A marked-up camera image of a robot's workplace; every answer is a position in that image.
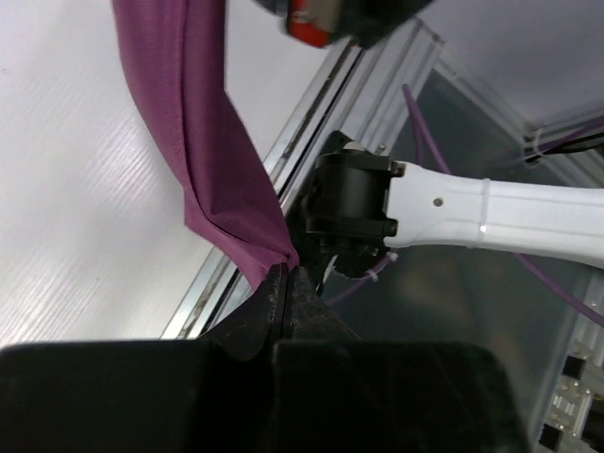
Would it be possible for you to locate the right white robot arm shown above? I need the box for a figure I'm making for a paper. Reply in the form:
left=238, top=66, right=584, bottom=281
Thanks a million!
left=303, top=150, right=603, bottom=268

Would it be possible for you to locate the purple cloth napkin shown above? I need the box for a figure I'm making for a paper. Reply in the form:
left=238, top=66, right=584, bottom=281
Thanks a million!
left=112, top=1, right=298, bottom=288

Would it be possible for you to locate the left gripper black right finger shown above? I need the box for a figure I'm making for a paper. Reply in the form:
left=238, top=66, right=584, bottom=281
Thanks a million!
left=281, top=264, right=359, bottom=342

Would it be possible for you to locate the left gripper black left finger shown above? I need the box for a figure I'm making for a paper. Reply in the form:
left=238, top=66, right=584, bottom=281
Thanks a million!
left=199, top=263, right=289, bottom=361

